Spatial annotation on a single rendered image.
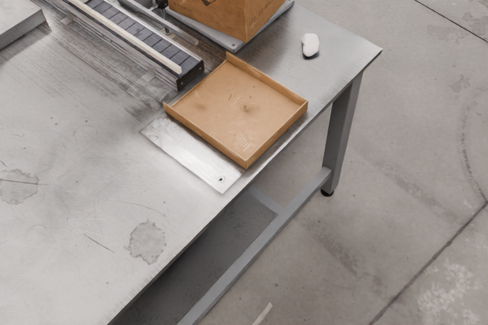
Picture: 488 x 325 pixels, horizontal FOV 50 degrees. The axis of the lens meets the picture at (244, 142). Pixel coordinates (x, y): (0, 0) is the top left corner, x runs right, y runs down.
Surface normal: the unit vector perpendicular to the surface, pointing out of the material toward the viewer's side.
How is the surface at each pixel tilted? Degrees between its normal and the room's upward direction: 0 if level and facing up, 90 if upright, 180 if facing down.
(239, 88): 0
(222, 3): 90
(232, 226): 0
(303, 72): 0
